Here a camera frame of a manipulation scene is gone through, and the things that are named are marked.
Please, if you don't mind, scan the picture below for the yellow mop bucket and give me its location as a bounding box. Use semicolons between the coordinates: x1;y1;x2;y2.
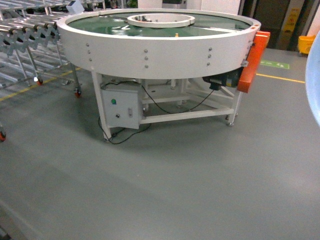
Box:
298;35;316;55

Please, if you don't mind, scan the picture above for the yellow wet floor sign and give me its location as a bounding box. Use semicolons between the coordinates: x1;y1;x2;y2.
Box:
282;7;301;33

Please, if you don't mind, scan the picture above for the expandable roller conveyor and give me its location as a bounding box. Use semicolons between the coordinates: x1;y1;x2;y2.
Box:
0;0;106;143

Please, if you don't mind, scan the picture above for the orange motor cover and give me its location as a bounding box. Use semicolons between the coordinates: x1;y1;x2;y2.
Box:
237;31;271;93

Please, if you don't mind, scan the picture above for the light blue oval tray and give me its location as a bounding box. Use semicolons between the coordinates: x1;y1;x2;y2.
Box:
305;32;320;126

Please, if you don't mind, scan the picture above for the white electrical control box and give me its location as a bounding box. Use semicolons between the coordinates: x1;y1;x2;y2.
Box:
101;82;143;129

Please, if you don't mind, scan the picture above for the white round conveyor table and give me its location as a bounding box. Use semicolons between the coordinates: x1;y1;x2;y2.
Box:
57;8;261;141

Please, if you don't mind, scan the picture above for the black electric motor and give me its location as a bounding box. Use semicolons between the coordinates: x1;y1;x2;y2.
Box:
202;68;243;91

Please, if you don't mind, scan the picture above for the black power cable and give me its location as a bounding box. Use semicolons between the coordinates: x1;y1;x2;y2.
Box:
98;77;216;145

